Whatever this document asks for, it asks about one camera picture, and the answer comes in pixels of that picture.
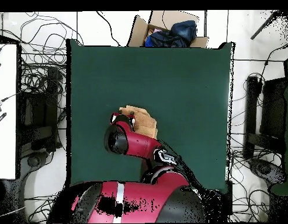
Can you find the open cardboard box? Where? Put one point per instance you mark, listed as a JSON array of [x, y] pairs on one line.
[[139, 32]]

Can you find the black equipment rack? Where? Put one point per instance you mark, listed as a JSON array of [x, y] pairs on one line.
[[41, 112]]

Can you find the tan terry towel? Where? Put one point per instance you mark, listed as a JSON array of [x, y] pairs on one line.
[[144, 123]]

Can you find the white side table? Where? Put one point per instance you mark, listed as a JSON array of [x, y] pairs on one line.
[[5, 116]]

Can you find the black flat strip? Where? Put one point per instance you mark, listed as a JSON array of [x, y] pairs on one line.
[[0, 119]]

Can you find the blue clothes pile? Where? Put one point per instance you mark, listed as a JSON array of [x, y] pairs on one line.
[[181, 32]]

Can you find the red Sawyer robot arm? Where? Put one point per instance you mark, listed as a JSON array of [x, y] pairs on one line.
[[139, 144]]

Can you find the dark green table cloth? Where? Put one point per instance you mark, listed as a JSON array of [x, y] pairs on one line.
[[157, 81]]

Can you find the round dark stand base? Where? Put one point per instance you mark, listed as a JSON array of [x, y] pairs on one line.
[[265, 169]]

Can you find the black power strip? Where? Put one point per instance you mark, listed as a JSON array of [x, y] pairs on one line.
[[226, 200]]

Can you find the black rod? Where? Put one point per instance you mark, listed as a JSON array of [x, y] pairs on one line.
[[262, 28]]

